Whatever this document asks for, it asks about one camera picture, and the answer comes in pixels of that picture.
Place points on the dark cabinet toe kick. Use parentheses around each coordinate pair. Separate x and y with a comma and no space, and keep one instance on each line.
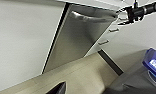
(110,61)

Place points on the white two-door base cabinet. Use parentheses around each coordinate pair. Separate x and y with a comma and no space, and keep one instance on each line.
(24,40)

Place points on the stainless steel dishwasher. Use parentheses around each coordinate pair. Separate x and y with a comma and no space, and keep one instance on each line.
(77,40)

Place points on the grey bin blue lid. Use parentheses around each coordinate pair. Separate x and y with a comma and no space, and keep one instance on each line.
(153,61)

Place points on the white drawer unit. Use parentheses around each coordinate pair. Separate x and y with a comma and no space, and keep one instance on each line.
(137,36)

